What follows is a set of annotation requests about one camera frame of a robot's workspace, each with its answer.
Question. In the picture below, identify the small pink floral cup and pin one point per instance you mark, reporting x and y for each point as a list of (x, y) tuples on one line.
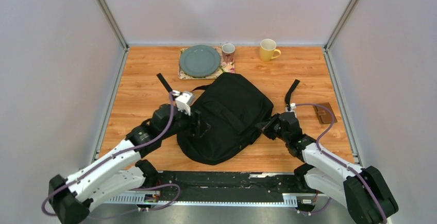
[(228, 51)]

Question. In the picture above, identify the black student backpack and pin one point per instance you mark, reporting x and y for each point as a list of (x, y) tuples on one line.
[(232, 106)]

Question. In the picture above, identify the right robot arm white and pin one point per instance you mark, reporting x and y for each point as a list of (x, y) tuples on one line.
[(362, 191)]

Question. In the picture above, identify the grey-green ceramic plate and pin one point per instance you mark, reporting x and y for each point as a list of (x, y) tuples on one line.
[(199, 61)]

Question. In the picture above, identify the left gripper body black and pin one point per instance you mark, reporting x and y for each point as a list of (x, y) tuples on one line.
[(182, 124)]

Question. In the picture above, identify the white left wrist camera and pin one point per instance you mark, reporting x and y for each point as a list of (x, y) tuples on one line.
[(183, 101)]

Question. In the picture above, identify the brown leather wallet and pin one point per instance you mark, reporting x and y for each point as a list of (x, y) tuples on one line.
[(325, 113)]

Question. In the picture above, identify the floral placemat tray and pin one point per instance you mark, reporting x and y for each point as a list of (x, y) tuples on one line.
[(224, 67)]

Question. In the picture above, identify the yellow ceramic mug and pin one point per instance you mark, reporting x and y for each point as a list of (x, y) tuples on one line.
[(268, 50)]

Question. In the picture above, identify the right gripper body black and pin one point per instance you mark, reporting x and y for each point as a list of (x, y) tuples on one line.
[(277, 133)]

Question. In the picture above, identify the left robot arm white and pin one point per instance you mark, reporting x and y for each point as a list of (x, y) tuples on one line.
[(73, 198)]

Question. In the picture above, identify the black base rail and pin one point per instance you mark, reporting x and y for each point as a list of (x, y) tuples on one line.
[(232, 187)]

